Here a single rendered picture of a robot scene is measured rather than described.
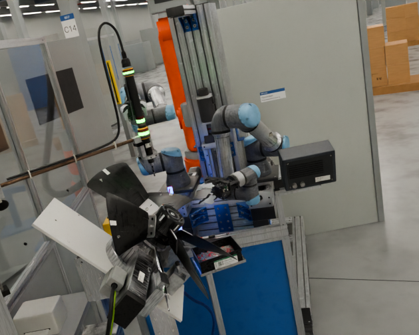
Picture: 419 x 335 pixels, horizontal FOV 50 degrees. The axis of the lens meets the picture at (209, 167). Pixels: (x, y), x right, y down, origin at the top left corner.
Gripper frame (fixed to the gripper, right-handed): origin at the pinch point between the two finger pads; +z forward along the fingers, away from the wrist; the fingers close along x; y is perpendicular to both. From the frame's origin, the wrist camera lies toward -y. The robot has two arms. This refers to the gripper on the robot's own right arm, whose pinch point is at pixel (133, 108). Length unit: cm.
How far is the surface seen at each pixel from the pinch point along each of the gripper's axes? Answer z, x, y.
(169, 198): -7.4, -6.1, 46.8
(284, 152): -16, -67, 41
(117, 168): 0.0, 13.0, 24.2
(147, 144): 10.1, -2.0, 13.9
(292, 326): -13, -57, 143
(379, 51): -598, -450, 113
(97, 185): 9.5, 21.7, 26.4
